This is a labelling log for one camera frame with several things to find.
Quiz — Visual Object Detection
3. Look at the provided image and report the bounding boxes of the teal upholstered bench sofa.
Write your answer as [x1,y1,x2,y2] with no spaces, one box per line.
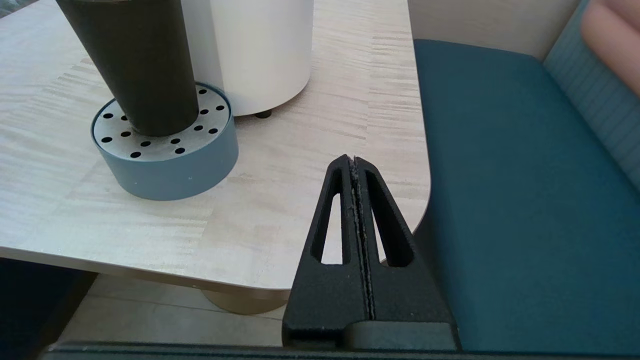
[413,0,640,356]

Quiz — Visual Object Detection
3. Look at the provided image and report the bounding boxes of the pink bolster cushion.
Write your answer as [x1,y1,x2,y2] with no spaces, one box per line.
[581,0,640,96]

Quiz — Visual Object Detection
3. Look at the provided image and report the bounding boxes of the large grey perforated drip tray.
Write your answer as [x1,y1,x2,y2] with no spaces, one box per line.
[91,82,239,202]

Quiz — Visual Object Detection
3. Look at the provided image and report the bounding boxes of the black tapered cup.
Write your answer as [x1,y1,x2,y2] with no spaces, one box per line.
[55,0,200,138]

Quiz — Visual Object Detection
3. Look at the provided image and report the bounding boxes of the large dark tea dispenser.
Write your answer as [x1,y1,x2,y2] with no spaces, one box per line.
[180,0,315,119]

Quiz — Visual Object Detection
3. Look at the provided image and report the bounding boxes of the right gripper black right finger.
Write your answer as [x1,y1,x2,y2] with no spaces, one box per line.
[355,157,455,325]

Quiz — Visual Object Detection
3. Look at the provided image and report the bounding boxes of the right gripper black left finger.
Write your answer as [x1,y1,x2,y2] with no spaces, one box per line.
[282,154,374,348]

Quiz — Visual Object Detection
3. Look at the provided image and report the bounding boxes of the beige table pedestal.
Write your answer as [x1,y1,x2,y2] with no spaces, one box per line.
[202,289,291,316]

